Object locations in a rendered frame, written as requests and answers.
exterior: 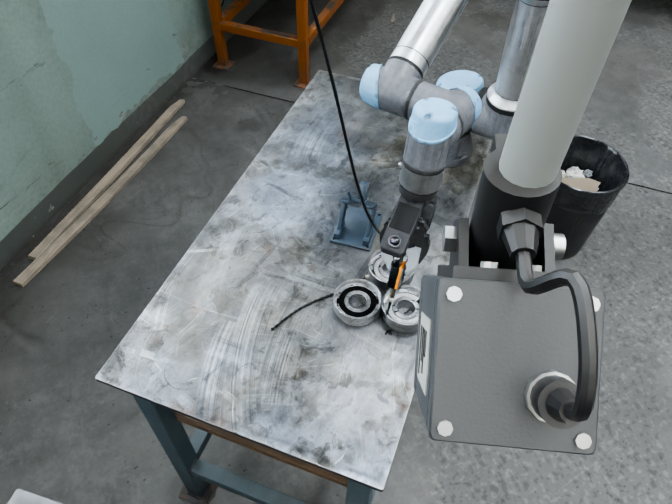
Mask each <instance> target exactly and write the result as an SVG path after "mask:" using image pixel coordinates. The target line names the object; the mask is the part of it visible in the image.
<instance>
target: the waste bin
mask: <svg viewBox="0 0 672 504"><path fill-rule="evenodd" d="M573 166H574V167H579V169H580V170H584V171H585V170H586V169H589V170H590V171H593V172H592V176H591V177H589V178H590V179H593V180H596V181H598V182H601V183H600V185H599V186H598V188H599V190H598V191H597V192H594V191H586V190H581V189H577V188H574V187H572V186H569V185H567V184H565V183H563V182H562V181H561V184H560V186H559V189H558V191H557V194H556V197H555V199H554V202H553V204H552V207H551V210H550V212H549V215H548V217H547V220H546V223H548V224H554V233H562V234H564V235H565V239H566V249H565V254H564V257H563V258H562V259H568V258H571V257H573V256H575V255H576V254H577V253H578V252H579V251H580V250H581V248H582V247H583V245H584V244H585V242H586V241H587V239H588V238H589V236H590V235H591V233H592V232H593V230H594V229H595V227H596V226H597V224H598V223H599V221H600V220H601V218H602V217H603V215H604V214H605V213H606V211H607V210H608V208H609V207H610V206H611V205H612V203H613V201H614V200H615V199H616V198H617V196H618V194H619V193H620V191H621V190H622V189H623V188H624V187H625V186H626V184H627V183H628V180H629V176H630V172H629V168H628V165H627V163H626V161H625V159H624V158H623V156H622V155H621V154H620V153H619V152H618V151H617V150H616V149H614V148H613V147H611V146H610V145H608V144H606V143H604V142H602V141H600V140H597V139H594V138H591V137H587V136H581V135H574V137H573V139H572V142H571V144H570V146H569V149H568V151H567V153H566V156H565V158H564V160H563V163H562V165H561V167H560V168H561V170H564V171H565V174H566V170H568V168H571V167H573ZM584 171H583V172H584ZM562 259H561V260H562Z"/></svg>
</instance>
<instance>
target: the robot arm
mask: <svg viewBox="0 0 672 504"><path fill-rule="evenodd" d="M468 1H469V0H424V1H423V2H422V4H421V6H420V7H419V9H418V11H417V12H416V14H415V16H414V17H413V19H412V21H411V22H410V24H409V26H408V27H407V29H406V31H405V32H404V34H403V36H402V37H401V39H400V41H399V42H398V44H397V46H396V47H395V49H394V51H393V52H392V54H391V56H390V58H389V59H388V61H387V62H386V64H385V66H384V65H382V64H380V65H379V64H372V65H370V67H368V68H367V69H366V71H365V72H364V74H363V76H362V79H361V82H360V88H359V93H360V97H361V99H362V100H363V101H364V102H365V103H368V104H369V105H371V106H373V107H375V108H377V109H378V110H383V111H386V112H389V113H391V114H394V115H396V116H399V117H402V118H404V119H407V120H409V123H408V133H407V139H406V144H405V149H404V155H403V160H402V162H399V164H398V167H400V168H402V169H401V171H400V176H399V186H398V190H399V192H400V193H401V195H400V198H399V200H398V201H397V203H396V205H395V207H394V209H393V214H392V215H390V216H389V218H388V220H389V222H388V221H385V223H384V227H383V229H382V231H381V233H380V249H381V252H382V254H383V259H384V261H385V264H386V266H387V268H388V270H389V271H391V267H392V265H393V264H394V258H395V257H396V258H402V257H403V256H404V255H405V252H406V250H407V256H408V259H407V262H406V268H405V270H404V276H408V275H409V274H411V273H412V272H413V271H414V270H415V269H416V268H417V267H418V265H419V264H420V263H421V262H422V260H423V259H424V258H425V256H426V255H427V253H428V250H429V248H430V242H431V241H430V239H429V238H430V234H426V233H427V231H428V229H429V228H430V226H431V224H432V220H433V216H434V213H435V209H436V205H437V202H436V201H432V200H433V199H434V198H435V197H436V196H437V192H438V190H439V188H440V186H441V182H442V179H443V175H444V171H445V168H454V167H459V166H462V165H464V164H466V163H467V162H468V161H469V160H470V159H471V156H472V152H473V140H472V133H475V134H478V135H480V136H483V137H486V138H488V139H491V140H493V137H494V134H508V132H509V129H510V126H511V122H512V119H513V116H514V113H515V110H516V107H517V103H518V100H519V97H520V94H521V91H522V87H523V84H524V81H525V78H526V75H527V71H528V68H529V65H530V62H531V59H532V56H533V52H534V49H535V46H536V43H537V40H538V36H539V33H540V30H541V27H542V24H543V20H544V17H545V14H546V11H547V8H548V5H549V1H550V0H515V5H514V9H513V13H512V17H511V22H510V26H509V30H508V34H507V39H506V43H505V47H504V51H503V55H502V60H501V64H500V68H499V72H498V77H497V81H496V83H494V84H492V85H491V86H490V87H489V88H488V87H485V86H484V82H483V78H482V77H480V75H479V74H477V73H475V72H472V71H467V70H456V71H451V72H448V73H446V74H444V75H442V76H441V77H440V78H439V79H438V81H437V83H436V85H434V84H431V83H429V82H426V81H423V80H422V79H423V77H424V75H425V73H426V72H427V70H428V68H429V67H430V65H431V63H432V62H433V60H434V58H435V57H436V55H437V53H438V52H439V50H440V48H441V47H442V45H443V43H444V41H445V40H446V38H447V36H448V35H449V33H450V31H451V30H452V28H453V26H454V25H455V23H456V21H457V20H458V18H459V16H460V14H461V13H462V11H463V9H464V8H465V6H466V4H467V3H468ZM471 132H472V133H471ZM431 203H432V204H433V207H432V206H430V205H429V204H431ZM409 243H410V245H409ZM408 245H409V246H408ZM407 247H408V248H407Z"/></svg>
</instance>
